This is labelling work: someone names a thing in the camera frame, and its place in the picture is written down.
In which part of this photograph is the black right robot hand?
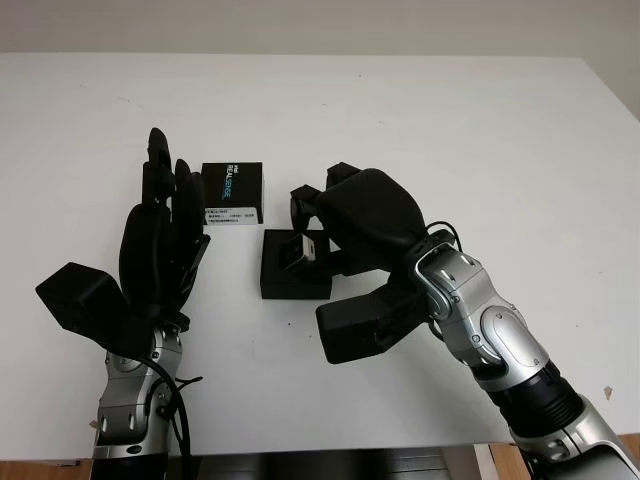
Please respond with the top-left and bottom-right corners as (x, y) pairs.
(289, 162), (430, 277)

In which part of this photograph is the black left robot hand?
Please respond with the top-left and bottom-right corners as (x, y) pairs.
(117, 128), (211, 331)

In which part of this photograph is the small silver depth camera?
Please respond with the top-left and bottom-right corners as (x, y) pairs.
(282, 234), (317, 271)

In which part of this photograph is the black printed RealSense box lid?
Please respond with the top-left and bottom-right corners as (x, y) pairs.
(200, 160), (265, 226)

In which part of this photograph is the black box base foam insert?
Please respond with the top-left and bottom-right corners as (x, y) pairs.
(259, 228), (334, 300)

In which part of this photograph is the dark robot torso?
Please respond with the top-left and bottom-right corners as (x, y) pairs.
(192, 447), (481, 480)

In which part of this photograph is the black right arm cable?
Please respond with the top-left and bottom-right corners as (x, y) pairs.
(427, 221), (464, 251)

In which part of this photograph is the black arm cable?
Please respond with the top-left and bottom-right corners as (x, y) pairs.
(427, 221), (464, 251)
(139, 354), (204, 480)

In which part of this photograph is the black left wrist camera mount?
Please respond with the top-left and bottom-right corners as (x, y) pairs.
(34, 262), (156, 354)

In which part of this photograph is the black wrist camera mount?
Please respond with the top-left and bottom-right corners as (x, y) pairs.
(34, 262), (156, 354)
(315, 274), (431, 365)

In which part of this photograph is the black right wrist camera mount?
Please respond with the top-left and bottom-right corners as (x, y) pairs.
(315, 274), (431, 365)

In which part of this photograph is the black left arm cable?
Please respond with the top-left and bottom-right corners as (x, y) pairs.
(139, 354), (204, 480)

